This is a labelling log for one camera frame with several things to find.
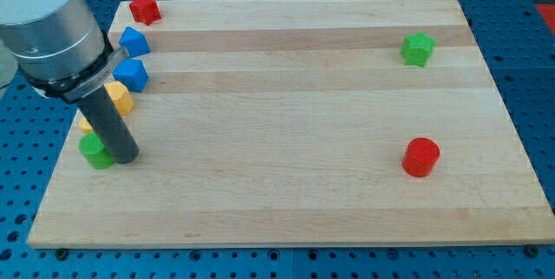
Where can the small yellow block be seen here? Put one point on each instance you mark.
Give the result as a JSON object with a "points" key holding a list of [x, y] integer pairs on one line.
{"points": [[84, 125]]}

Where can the blue block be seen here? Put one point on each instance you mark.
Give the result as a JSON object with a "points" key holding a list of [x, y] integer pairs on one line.
{"points": [[134, 42], [132, 74]]}

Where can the red cylinder block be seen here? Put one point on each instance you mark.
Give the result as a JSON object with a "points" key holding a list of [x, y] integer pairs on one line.
{"points": [[420, 157]]}

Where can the yellow hexagon block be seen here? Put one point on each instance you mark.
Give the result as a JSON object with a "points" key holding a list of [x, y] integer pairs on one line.
{"points": [[120, 96]]}

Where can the wooden board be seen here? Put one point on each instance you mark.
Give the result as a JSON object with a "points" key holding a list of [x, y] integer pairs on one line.
{"points": [[283, 123]]}

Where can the red object at edge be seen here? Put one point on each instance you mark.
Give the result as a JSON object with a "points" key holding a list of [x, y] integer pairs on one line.
{"points": [[547, 12]]}

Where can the blue block lower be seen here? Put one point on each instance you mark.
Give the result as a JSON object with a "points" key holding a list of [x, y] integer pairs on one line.
{"points": [[132, 74]]}

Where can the green star block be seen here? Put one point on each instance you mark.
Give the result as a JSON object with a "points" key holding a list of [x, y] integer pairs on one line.
{"points": [[417, 49]]}

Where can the green cylinder block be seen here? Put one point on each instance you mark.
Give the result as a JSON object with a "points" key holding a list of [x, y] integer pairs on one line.
{"points": [[94, 151]]}

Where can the blue block upper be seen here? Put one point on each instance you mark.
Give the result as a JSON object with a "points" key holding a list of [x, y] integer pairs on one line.
{"points": [[134, 42]]}

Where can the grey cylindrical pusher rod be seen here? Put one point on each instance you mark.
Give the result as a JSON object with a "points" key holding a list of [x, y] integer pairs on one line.
{"points": [[103, 116]]}

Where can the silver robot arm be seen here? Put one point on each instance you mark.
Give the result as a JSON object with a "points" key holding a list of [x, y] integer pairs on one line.
{"points": [[62, 51]]}

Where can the red star block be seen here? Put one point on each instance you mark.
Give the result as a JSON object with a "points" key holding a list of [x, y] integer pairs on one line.
{"points": [[145, 11]]}

